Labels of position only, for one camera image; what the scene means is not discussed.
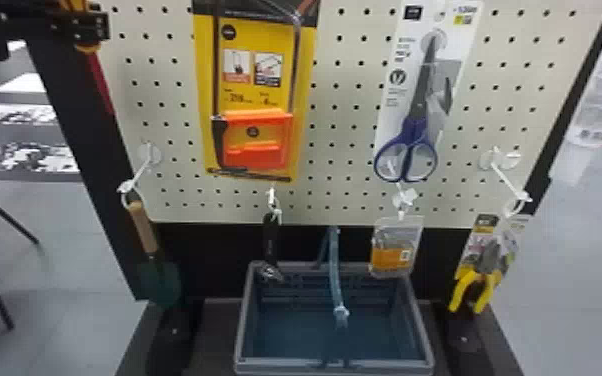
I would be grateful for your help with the yellow pliers on card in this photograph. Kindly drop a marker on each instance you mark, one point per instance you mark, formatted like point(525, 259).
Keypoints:
point(482, 262)

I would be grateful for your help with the black wrench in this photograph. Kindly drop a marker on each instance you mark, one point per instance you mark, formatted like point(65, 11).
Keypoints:
point(270, 239)

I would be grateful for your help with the clear packet with orange label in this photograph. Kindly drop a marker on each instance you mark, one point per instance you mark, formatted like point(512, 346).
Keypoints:
point(394, 246)

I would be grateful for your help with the hacksaw on yellow card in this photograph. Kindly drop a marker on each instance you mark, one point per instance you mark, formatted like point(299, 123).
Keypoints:
point(257, 137)

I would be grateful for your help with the blue scissors on white card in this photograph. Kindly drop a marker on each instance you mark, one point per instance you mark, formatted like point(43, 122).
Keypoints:
point(420, 68)

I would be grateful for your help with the white pegboard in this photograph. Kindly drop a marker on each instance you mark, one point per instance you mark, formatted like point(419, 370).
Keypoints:
point(343, 105)

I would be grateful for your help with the blue basket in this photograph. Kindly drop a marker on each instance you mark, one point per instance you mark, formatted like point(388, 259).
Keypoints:
point(327, 325)

